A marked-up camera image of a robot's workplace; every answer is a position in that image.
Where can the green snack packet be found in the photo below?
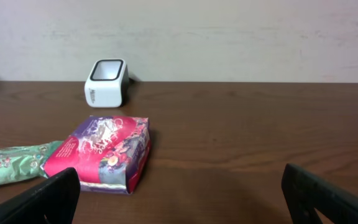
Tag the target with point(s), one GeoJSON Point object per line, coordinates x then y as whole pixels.
{"type": "Point", "coordinates": [20, 163]}

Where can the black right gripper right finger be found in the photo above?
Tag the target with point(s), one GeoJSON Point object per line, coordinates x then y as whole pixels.
{"type": "Point", "coordinates": [307, 194]}

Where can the purple pink snack packet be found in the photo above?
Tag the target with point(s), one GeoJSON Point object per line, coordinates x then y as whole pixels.
{"type": "Point", "coordinates": [107, 152]}

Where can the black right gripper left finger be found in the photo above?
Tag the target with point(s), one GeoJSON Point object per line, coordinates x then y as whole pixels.
{"type": "Point", "coordinates": [52, 201]}

